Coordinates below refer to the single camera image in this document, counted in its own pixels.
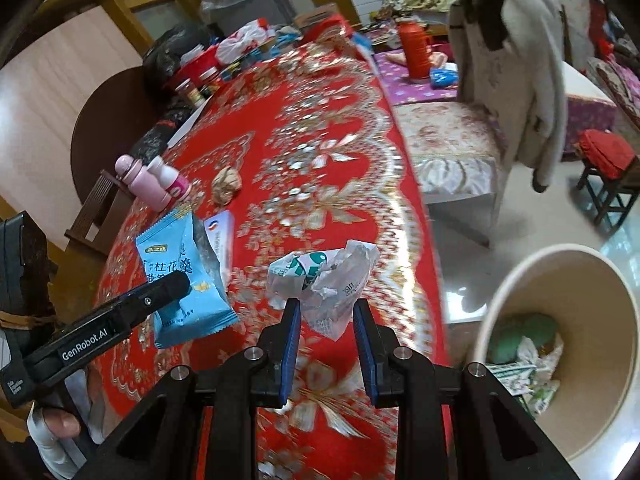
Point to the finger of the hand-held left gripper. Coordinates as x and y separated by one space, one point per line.
160 295

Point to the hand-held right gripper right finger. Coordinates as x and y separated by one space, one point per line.
362 350

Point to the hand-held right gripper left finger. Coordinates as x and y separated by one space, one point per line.
290 350

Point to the blue snack packet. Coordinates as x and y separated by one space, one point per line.
205 310

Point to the clear plastic wrapper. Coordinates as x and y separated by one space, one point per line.
325 280

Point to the cream plastic bin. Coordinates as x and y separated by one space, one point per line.
600 310

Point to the person's left hand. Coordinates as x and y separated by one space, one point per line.
60 422

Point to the flat white medicine box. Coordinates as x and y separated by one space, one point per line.
222 235

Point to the dark wooden chair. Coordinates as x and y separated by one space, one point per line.
95 210

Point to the pink thermos bottle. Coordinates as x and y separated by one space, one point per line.
142 185

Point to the white pill bottle pink label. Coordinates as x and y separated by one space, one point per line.
172 182

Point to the crumpled brown paper ball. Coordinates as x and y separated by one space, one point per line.
226 185

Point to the long black wrapped bundle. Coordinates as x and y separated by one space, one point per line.
155 135

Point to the round brown wooden board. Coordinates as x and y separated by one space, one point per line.
110 120

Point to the white paper sheet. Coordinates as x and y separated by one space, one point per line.
187 120

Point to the red floral tablecloth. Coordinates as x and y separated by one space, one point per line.
325 160

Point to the floral cushioned chair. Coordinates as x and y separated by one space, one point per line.
450 135

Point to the red plastic basin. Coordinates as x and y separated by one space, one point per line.
200 62

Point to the black plastic bag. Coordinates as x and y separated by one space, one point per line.
175 45

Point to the purple bed sheet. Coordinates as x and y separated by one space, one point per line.
400 90

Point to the white red plastic bag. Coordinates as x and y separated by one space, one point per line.
242 40

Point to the blue tissue pack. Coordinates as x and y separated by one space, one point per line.
444 77

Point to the dark wooden stool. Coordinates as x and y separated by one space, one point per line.
610 200

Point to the small blue packet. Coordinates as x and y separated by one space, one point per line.
286 34

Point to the red thermos flask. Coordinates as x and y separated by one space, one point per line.
415 50

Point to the grey fleece coat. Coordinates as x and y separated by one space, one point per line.
515 85

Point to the red stool cushion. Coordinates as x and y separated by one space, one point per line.
607 152

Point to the cardboard box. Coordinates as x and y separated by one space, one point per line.
317 15

